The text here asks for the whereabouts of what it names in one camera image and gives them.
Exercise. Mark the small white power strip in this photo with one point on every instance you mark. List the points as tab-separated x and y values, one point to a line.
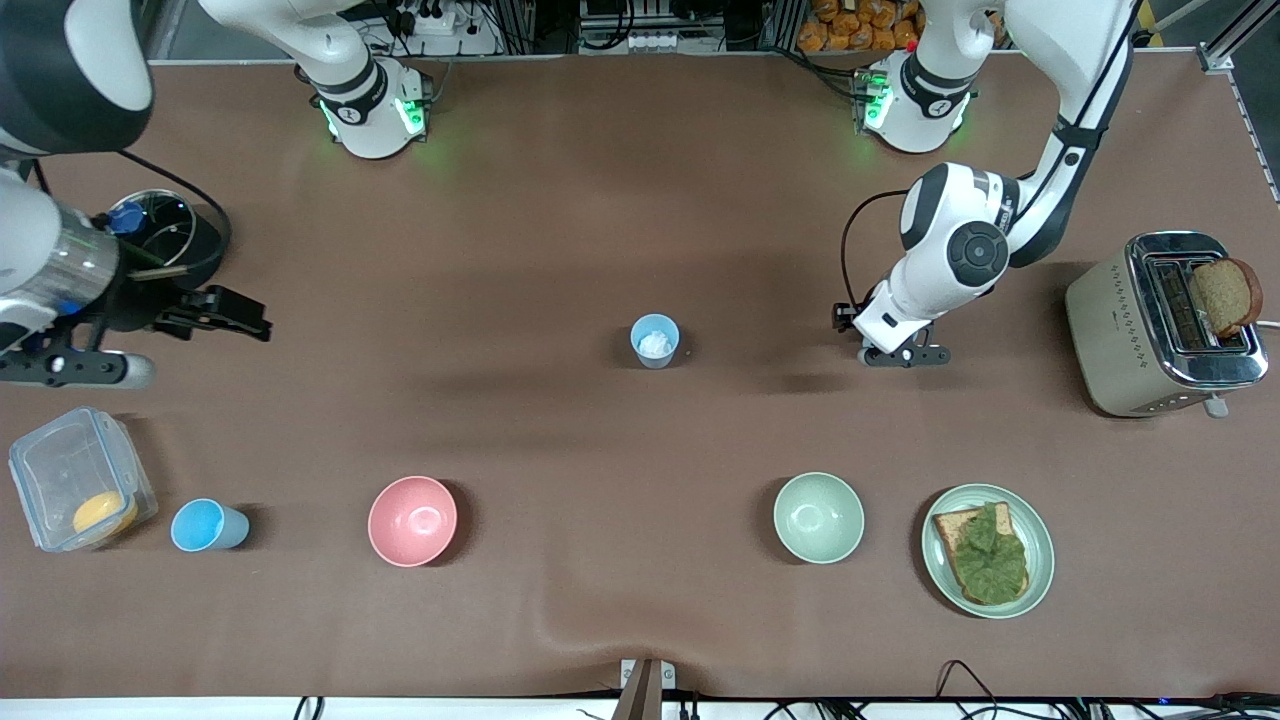
652	42

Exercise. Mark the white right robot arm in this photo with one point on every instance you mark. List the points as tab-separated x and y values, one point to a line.
60	60

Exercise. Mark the white power strip with plugs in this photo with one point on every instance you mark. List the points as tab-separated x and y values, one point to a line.
435	18

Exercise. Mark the brown bread slice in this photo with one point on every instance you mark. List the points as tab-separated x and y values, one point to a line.
1228	295

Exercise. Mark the orange round food piece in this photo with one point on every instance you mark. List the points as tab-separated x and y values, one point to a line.
103	513

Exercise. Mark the glass pot lid blue knob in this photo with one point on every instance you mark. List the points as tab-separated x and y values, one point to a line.
165	215

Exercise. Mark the pale green bowl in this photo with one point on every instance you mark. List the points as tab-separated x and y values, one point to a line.
818	517

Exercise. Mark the pink bowl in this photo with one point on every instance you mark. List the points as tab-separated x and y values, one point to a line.
412	520

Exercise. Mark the beige chrome toaster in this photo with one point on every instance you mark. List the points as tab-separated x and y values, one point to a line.
1115	330

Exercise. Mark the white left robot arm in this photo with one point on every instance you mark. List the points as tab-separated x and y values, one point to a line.
960	250

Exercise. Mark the toast slice under lettuce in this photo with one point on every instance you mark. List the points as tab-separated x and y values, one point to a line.
950	525

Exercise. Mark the pale green plate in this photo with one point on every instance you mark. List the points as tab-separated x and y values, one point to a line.
1040	545

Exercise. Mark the brown table cloth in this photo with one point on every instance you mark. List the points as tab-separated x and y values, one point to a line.
640	220

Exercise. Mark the clear plastic food container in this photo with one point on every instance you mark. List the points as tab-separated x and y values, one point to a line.
60	470

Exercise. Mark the bag of orange buns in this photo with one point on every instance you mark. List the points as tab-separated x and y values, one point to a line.
850	28

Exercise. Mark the blue cup with white paper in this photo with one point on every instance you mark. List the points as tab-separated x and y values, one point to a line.
655	360

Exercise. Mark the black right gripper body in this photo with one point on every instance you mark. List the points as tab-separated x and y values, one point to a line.
146	307

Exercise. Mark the plain blue cup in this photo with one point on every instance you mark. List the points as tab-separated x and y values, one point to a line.
205	525

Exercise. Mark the green lettuce leaf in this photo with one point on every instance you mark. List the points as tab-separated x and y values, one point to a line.
990	555

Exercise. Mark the white crumpled paper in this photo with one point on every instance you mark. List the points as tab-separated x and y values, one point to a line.
655	345

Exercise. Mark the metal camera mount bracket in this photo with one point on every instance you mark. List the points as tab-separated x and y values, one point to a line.
640	690

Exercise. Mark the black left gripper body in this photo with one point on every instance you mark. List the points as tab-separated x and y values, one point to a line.
846	317

